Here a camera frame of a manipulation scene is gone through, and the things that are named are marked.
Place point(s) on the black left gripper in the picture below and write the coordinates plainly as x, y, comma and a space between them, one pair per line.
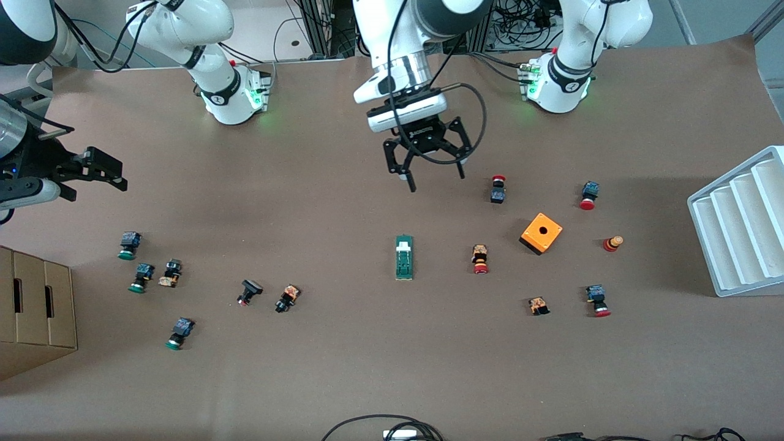
427, 141

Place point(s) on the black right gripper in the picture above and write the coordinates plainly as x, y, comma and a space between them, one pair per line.
38, 163

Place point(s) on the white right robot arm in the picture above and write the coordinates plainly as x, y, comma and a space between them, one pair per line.
184, 24

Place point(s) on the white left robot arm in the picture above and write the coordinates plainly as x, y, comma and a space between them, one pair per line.
392, 37

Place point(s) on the green push button blue block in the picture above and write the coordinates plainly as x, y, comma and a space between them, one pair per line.
144, 271
183, 327
130, 240

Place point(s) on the red mushroom button blue block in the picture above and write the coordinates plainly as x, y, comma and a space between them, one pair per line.
595, 294
498, 195
590, 191

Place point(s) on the black push button orange block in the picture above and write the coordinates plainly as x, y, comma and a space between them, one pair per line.
171, 271

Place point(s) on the red mushroom button orange block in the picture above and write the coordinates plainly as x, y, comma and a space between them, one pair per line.
480, 257

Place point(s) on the brown cardboard box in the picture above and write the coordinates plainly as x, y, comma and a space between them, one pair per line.
37, 306

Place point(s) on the aluminium equipment rack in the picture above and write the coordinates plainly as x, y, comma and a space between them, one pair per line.
331, 24

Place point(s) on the black square push button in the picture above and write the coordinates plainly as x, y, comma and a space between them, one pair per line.
250, 286

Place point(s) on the orange black contact block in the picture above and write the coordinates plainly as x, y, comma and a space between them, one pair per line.
538, 305

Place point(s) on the red yellow button head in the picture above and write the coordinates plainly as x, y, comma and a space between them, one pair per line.
612, 244

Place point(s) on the small white device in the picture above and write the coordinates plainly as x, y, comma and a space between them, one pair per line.
398, 435

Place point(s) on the white stepped tray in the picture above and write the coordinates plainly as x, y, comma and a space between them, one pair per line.
735, 233

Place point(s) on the orange button enclosure box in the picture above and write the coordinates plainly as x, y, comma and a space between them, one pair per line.
542, 233

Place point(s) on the black selector switch orange block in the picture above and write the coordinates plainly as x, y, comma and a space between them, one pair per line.
289, 296

